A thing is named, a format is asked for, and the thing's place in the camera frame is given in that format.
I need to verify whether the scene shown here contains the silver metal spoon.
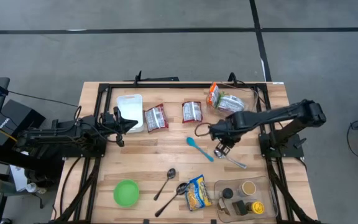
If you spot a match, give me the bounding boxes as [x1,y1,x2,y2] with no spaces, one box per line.
[213,148,248,170]

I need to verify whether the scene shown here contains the thick black cable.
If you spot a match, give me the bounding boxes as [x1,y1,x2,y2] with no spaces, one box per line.
[59,157,83,215]

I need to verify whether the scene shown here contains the dark bottle yellow cap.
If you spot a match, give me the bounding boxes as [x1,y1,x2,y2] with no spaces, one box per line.
[249,200,265,215]

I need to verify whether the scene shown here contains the white plastic bin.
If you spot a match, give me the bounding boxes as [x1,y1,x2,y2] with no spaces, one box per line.
[116,93,145,134]

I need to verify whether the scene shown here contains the white paper sheet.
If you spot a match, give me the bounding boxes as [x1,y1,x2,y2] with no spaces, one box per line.
[9,164,29,192]

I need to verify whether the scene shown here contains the black box white lettering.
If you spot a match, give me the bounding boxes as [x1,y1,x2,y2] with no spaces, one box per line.
[0,99,46,147]

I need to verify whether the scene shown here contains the black metal spoon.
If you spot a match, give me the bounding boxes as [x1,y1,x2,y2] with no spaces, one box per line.
[154,182,188,218]
[153,167,177,202]

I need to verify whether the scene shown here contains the tan lid cylinder can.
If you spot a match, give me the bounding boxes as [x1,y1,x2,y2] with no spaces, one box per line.
[240,180,257,197]

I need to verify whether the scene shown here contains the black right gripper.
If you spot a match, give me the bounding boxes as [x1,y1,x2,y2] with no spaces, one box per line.
[209,113,247,156]

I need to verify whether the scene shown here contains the brown pouch white label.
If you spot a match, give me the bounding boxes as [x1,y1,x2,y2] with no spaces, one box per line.
[216,198,231,216]

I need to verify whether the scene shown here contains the green plastic bowl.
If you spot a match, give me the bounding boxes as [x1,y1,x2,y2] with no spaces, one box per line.
[113,179,140,208]

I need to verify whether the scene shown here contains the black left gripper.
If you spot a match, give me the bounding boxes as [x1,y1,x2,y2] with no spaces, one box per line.
[103,107,139,147]

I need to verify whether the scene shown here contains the green black pepper tin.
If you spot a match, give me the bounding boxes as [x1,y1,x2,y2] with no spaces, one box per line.
[232,200,248,216]

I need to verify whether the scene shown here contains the clear plastic container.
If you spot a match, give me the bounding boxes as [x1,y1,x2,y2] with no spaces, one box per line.
[213,176,278,223]
[206,81,259,125]

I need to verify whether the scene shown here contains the teal plastic spoon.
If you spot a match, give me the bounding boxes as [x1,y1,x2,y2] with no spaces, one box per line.
[186,136,214,163]

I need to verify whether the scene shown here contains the blue yellow ramen packet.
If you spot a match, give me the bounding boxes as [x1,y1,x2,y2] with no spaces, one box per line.
[185,174,213,212]

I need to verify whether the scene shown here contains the red ramen packet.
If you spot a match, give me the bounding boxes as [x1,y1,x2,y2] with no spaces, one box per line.
[144,103,170,134]
[181,101,203,124]

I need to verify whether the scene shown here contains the black aluminium table frame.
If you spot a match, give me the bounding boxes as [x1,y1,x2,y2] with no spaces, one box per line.
[53,70,323,224]

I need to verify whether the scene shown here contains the orange ramen packet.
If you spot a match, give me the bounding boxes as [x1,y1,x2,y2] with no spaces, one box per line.
[206,82,220,108]

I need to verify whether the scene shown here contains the thin black cable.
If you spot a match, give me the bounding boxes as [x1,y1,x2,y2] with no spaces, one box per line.
[7,91,80,108]

